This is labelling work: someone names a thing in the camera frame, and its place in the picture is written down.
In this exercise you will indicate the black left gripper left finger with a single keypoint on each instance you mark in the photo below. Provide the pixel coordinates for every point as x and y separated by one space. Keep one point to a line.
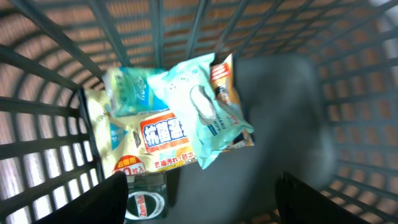
104 203

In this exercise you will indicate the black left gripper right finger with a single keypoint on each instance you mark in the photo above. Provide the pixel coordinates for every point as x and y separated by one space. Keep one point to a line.
298 203

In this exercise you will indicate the dark green Zam-Buk box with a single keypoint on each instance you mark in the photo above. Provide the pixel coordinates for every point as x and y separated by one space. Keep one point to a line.
147 197

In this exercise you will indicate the yellow antibacterial wipes bag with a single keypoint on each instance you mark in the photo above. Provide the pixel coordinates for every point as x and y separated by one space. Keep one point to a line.
144 143

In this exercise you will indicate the green white tissue pack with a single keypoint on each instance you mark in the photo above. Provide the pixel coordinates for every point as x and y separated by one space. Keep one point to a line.
129 92

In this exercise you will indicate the light teal wipes pack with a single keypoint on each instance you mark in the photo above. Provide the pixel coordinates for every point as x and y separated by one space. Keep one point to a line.
210 124

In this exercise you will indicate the orange tissue pack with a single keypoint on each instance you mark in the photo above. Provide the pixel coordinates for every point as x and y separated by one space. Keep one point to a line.
222 82

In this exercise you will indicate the dark grey plastic basket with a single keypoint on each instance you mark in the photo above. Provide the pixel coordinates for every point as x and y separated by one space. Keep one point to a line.
316 79

